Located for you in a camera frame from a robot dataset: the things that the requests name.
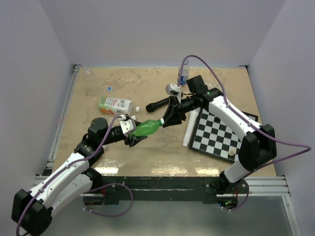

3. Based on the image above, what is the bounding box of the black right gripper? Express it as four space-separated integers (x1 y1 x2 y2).
161 94 197 127

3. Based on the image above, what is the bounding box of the green plastic bottle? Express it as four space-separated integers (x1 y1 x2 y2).
131 118 164 137

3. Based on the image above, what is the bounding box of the Pepsi bottle blue label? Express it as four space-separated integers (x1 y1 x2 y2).
177 60 190 86

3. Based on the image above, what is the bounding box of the clear plastic bottle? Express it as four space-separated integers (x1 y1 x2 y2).
207 83 228 94

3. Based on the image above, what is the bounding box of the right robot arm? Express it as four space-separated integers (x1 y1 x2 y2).
162 76 277 194

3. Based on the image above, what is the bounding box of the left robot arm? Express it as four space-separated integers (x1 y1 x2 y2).
11 115 142 236

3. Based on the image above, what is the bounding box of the clear bottle green label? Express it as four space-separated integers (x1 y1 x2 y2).
98 97 133 115

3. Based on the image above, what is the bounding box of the white microphone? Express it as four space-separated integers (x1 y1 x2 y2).
182 108 200 148

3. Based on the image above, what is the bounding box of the black microphone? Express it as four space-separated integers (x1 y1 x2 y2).
145 97 169 113

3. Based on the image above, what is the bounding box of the black white chessboard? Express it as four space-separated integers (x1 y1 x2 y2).
188 108 259 164

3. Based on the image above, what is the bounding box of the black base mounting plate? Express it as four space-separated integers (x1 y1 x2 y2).
89 175 249 205

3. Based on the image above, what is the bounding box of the cream chess piece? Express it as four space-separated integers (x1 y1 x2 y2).
228 148 237 156

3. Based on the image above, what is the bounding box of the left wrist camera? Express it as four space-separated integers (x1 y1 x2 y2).
119 115 136 136

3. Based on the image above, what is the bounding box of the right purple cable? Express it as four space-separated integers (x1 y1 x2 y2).
178 55 312 212

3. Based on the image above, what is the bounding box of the purple cable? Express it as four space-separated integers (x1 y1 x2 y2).
16 115 135 236
178 55 312 212

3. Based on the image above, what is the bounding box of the aluminium table frame rail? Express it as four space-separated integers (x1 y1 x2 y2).
43 64 82 174

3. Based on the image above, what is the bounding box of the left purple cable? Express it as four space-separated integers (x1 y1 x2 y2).
16 115 135 236

